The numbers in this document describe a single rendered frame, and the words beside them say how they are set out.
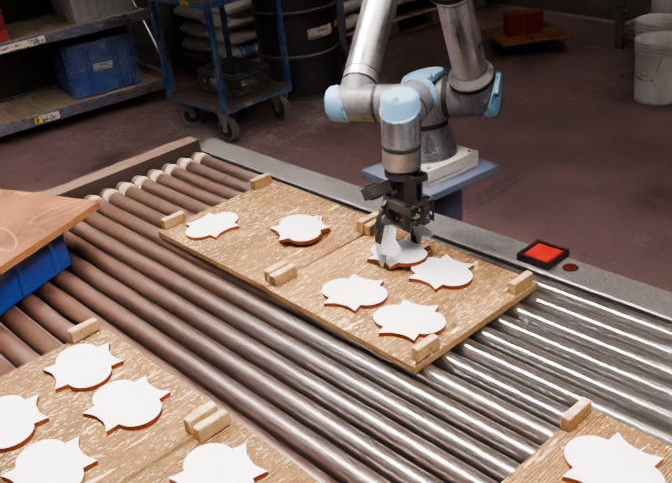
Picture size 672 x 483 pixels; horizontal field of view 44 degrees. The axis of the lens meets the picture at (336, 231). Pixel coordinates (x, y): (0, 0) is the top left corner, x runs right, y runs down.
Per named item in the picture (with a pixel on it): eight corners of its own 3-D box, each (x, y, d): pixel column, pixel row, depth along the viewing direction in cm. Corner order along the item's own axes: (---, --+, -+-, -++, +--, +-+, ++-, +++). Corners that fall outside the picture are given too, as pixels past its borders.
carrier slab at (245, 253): (272, 185, 218) (271, 179, 217) (385, 227, 190) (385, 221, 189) (159, 236, 198) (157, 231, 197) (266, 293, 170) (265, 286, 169)
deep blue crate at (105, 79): (122, 72, 627) (111, 23, 610) (142, 83, 595) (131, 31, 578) (57, 88, 604) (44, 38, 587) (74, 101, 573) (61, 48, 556)
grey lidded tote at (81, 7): (114, 4, 604) (106, -29, 593) (140, 9, 579) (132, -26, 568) (50, 21, 575) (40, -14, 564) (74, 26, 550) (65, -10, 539)
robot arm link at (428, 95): (384, 75, 171) (368, 93, 162) (438, 73, 167) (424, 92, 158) (389, 111, 175) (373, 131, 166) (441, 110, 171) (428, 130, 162)
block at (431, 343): (433, 343, 146) (433, 331, 144) (441, 347, 144) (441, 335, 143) (410, 359, 142) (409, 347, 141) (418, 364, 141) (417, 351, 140)
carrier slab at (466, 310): (387, 229, 189) (386, 223, 188) (538, 288, 161) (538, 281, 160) (266, 294, 169) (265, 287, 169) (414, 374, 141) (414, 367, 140)
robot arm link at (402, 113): (426, 85, 157) (414, 101, 150) (427, 139, 163) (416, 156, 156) (386, 83, 160) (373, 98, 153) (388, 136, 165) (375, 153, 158)
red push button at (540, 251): (538, 248, 175) (539, 242, 175) (563, 256, 171) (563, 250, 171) (522, 259, 172) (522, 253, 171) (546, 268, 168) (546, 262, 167)
